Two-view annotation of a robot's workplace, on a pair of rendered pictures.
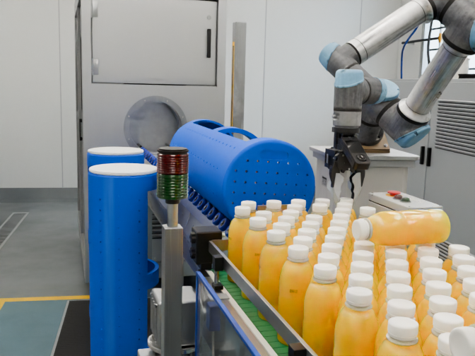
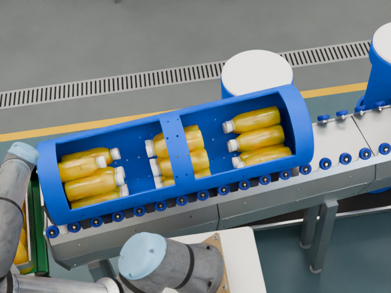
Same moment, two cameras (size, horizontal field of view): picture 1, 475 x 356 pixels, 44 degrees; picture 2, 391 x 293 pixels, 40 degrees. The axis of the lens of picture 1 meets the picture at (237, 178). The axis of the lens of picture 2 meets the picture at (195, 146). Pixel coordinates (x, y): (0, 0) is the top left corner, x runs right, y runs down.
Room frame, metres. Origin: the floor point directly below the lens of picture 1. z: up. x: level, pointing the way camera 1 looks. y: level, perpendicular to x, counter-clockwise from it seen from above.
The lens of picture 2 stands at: (2.31, -1.07, 2.54)
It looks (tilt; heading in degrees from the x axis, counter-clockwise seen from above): 52 degrees down; 98
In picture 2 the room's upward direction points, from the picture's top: 7 degrees counter-clockwise
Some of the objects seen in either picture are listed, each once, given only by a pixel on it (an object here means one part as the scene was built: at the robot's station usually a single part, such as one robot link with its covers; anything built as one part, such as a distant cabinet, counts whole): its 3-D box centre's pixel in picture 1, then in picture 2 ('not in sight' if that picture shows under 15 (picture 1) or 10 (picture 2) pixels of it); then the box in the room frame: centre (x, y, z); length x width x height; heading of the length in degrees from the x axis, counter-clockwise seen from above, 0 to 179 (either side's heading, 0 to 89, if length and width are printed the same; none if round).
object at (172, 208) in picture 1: (172, 187); not in sight; (1.17, 0.13, 1.18); 0.06 x 0.06 x 0.16
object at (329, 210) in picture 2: not in sight; (322, 238); (2.66, 0.13, 0.31); 0.06 x 0.06 x 0.63; 17
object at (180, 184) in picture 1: (172, 184); not in sight; (1.17, 0.13, 1.18); 0.06 x 0.06 x 0.05
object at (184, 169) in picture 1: (172, 162); not in sight; (1.17, 0.13, 1.23); 0.06 x 0.06 x 0.04
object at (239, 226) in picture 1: (241, 246); not in sight; (1.43, -0.01, 0.98); 0.07 x 0.07 x 0.17
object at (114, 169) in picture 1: (124, 169); (256, 74); (2.36, 0.46, 1.03); 0.28 x 0.28 x 0.01
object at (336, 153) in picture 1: (343, 149); not in sight; (1.60, -0.29, 1.22); 0.09 x 0.08 x 0.12; 17
